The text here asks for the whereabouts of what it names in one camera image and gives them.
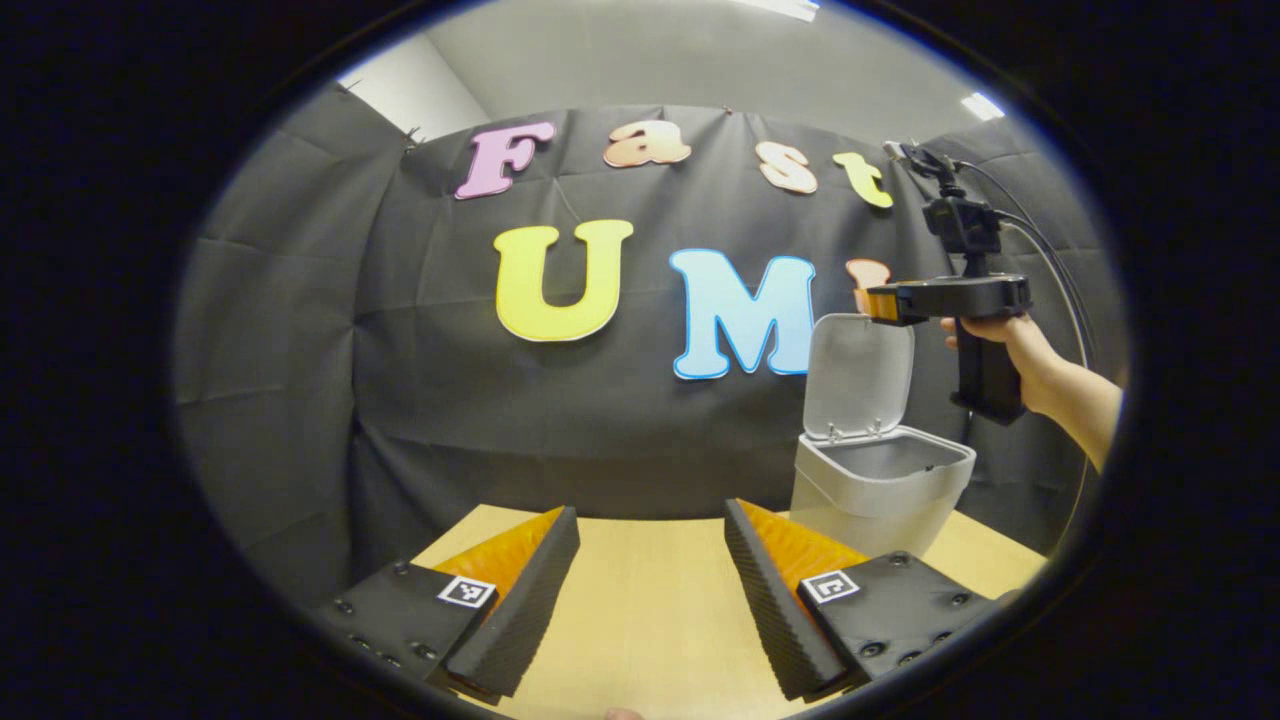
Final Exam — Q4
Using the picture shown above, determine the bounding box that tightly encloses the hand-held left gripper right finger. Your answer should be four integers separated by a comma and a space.
724, 497, 1001, 701

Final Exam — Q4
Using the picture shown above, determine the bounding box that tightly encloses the wooden desktop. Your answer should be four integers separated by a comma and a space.
410, 503, 1049, 720

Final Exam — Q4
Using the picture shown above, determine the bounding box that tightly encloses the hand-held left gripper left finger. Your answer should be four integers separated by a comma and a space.
310, 505, 581, 701

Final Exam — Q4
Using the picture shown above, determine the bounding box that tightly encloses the white desktop garbage bin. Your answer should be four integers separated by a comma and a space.
790, 313, 978, 558

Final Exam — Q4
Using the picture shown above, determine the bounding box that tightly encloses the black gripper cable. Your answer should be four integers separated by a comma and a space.
950, 158, 1096, 561

